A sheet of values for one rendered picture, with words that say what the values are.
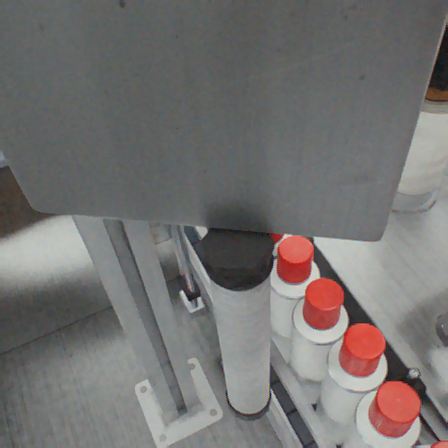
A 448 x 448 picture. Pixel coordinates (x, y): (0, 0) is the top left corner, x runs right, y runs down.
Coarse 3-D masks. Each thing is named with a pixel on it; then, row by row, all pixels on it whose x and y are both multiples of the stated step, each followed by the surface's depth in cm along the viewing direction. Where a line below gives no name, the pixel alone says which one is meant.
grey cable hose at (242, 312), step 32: (224, 256) 24; (256, 256) 24; (224, 288) 25; (256, 288) 25; (224, 320) 28; (256, 320) 28; (224, 352) 32; (256, 352) 31; (256, 384) 34; (256, 416) 39
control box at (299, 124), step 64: (0, 0) 17; (64, 0) 16; (128, 0) 16; (192, 0) 16; (256, 0) 15; (320, 0) 15; (384, 0) 15; (0, 64) 19; (64, 64) 18; (128, 64) 18; (192, 64) 17; (256, 64) 17; (320, 64) 17; (384, 64) 16; (0, 128) 21; (64, 128) 21; (128, 128) 20; (192, 128) 20; (256, 128) 19; (320, 128) 19; (384, 128) 18; (64, 192) 24; (128, 192) 23; (192, 192) 23; (256, 192) 22; (320, 192) 21; (384, 192) 21
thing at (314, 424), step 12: (204, 228) 66; (276, 348) 55; (276, 360) 55; (276, 372) 55; (288, 372) 54; (288, 384) 53; (300, 396) 52; (300, 408) 51; (312, 408) 51; (312, 420) 51; (312, 432) 50; (324, 432) 50; (324, 444) 49
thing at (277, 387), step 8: (192, 232) 76; (192, 240) 75; (200, 248) 74; (200, 256) 73; (272, 368) 63; (272, 376) 62; (272, 384) 63; (280, 384) 61; (280, 392) 61; (280, 400) 60; (288, 400) 60; (288, 408) 60; (296, 408) 60; (288, 416) 59; (296, 416) 59; (296, 424) 58; (304, 424) 58; (296, 432) 61; (304, 432) 58; (304, 440) 57; (312, 440) 57
